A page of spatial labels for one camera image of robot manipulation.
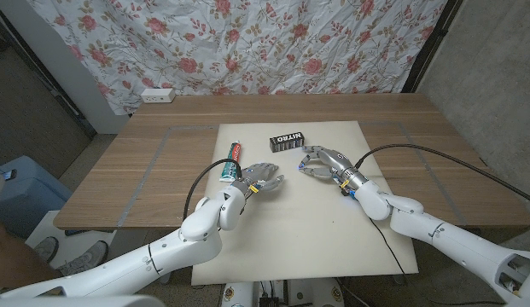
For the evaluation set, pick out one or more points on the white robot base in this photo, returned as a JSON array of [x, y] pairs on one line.
[[307, 294]]

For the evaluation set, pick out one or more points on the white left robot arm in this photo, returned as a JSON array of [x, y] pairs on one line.
[[170, 251]]

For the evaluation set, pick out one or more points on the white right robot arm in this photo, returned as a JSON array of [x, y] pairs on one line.
[[452, 243]]

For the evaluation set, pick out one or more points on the blue plastic bin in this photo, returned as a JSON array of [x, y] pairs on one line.
[[34, 187]]

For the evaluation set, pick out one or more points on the grey sneaker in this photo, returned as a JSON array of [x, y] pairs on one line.
[[47, 248], [85, 258]]

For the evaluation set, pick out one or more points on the black backdrop stand pole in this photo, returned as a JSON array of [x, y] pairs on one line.
[[72, 109], [433, 42]]

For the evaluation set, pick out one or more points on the black NITRO box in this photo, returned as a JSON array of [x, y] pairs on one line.
[[287, 141]]

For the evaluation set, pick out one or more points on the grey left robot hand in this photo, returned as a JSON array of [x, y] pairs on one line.
[[256, 176]]

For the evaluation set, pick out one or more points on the floral backdrop cloth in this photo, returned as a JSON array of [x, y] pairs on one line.
[[247, 42]]

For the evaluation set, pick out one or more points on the small black device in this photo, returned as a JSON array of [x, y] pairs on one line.
[[8, 174]]

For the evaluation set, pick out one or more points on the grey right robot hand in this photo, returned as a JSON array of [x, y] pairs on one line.
[[333, 164]]

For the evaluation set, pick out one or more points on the white power strip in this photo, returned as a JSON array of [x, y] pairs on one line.
[[158, 95]]

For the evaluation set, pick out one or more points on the Colgate toothpaste tube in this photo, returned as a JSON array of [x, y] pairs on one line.
[[234, 153]]

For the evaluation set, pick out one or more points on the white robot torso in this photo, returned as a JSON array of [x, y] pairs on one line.
[[98, 302]]

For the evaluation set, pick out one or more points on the cream table mat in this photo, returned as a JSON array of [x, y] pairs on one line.
[[298, 234]]

